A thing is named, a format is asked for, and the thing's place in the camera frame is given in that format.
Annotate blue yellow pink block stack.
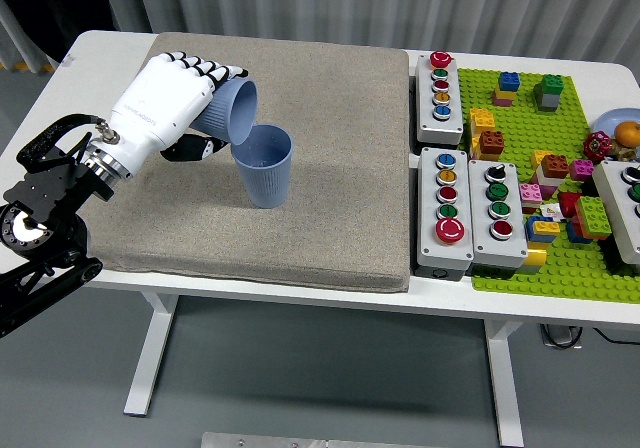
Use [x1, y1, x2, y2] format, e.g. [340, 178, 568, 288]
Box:
[492, 71, 521, 108]

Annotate grey-brown fabric mat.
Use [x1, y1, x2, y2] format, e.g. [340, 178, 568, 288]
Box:
[52, 31, 412, 293]

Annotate pale pink white block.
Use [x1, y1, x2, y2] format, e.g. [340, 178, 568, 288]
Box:
[533, 167, 561, 200]

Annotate grey box with selector switch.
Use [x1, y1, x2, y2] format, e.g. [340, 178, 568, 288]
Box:
[467, 158, 529, 271]

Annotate red valve handwheel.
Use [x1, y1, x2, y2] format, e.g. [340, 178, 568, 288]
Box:
[582, 131, 612, 160]

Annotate green grey block stack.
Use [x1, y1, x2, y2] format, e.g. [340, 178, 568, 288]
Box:
[532, 74, 566, 113]

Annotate green studded baseplate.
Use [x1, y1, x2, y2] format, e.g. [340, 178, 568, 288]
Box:
[457, 66, 640, 303]

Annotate magenta toy block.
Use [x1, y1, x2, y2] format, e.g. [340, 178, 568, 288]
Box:
[569, 159, 596, 182]

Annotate black power cable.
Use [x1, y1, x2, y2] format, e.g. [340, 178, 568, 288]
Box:
[594, 327, 640, 344]

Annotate large yellow toy block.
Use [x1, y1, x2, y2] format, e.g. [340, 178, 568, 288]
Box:
[468, 108, 497, 159]

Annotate orange fruit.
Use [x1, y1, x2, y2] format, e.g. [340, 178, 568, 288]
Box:
[613, 120, 640, 146]

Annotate pink toy block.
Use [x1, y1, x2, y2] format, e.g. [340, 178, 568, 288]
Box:
[518, 183, 545, 215]

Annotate blue ribbed plastic cup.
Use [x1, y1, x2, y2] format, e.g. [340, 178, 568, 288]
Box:
[230, 123, 294, 210]
[192, 80, 260, 147]

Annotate green toy block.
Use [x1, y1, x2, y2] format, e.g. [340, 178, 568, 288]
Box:
[573, 195, 612, 242]

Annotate light blue plate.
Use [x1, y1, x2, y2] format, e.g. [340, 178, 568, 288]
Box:
[594, 108, 640, 147]

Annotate blue yellow toy block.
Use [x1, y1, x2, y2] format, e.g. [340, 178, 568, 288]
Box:
[524, 215, 562, 244]

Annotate grey five-button box, small red stop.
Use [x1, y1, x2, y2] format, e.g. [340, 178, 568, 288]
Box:
[413, 50, 465, 145]

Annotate brown toy block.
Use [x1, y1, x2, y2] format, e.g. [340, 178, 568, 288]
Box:
[478, 130, 506, 162]
[540, 153, 571, 180]

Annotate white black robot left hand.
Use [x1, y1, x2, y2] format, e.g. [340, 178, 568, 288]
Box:
[102, 51, 250, 177]

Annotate white table leg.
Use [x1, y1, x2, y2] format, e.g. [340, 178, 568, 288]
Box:
[482, 317, 525, 448]
[122, 291, 179, 417]

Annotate grey five-button box, large red stop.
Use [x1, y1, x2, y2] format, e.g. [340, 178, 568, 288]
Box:
[412, 146, 475, 282]

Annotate grey button box, cut off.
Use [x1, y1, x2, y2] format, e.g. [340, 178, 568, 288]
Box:
[591, 160, 640, 265]

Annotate red toy block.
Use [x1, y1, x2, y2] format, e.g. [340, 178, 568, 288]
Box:
[557, 191, 584, 219]

